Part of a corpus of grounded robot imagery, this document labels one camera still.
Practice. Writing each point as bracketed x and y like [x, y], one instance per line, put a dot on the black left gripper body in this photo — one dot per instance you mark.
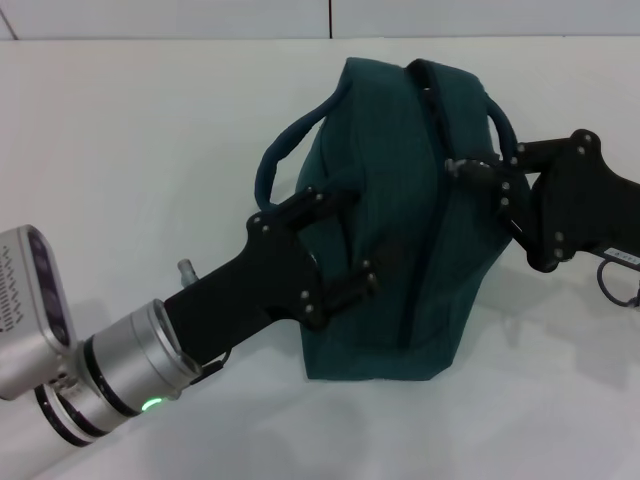
[250, 295]

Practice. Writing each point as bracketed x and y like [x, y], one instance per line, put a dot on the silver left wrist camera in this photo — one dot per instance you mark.
[30, 310]

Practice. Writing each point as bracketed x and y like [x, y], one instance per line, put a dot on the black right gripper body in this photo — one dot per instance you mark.
[580, 210]

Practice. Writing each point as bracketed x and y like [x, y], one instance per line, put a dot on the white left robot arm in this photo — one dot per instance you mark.
[125, 360]

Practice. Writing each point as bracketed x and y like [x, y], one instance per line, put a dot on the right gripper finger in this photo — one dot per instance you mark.
[530, 157]
[520, 220]

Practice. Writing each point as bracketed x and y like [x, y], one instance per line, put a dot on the dark teal lunch bag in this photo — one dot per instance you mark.
[400, 250]

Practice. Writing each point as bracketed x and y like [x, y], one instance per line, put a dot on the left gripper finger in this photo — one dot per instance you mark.
[347, 290]
[315, 205]

